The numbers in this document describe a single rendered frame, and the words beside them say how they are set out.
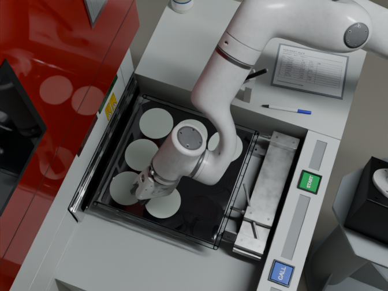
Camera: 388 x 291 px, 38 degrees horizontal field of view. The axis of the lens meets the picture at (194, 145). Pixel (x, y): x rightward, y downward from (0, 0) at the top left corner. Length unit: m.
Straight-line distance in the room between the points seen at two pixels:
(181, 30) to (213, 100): 0.59
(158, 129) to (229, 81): 0.52
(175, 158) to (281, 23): 0.37
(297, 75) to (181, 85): 0.34
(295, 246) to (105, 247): 0.53
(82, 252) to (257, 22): 0.85
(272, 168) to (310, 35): 0.58
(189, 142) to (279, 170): 0.47
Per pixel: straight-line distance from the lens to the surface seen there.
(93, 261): 1.63
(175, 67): 1.67
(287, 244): 1.49
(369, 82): 2.87
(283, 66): 1.68
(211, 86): 1.18
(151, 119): 1.66
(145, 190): 1.37
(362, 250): 1.67
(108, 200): 1.58
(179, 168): 1.26
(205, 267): 1.60
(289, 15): 1.15
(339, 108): 1.65
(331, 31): 1.13
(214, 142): 1.63
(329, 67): 1.70
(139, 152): 1.62
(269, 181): 1.61
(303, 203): 1.53
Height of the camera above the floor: 2.39
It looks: 67 degrees down
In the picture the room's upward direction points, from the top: 2 degrees counter-clockwise
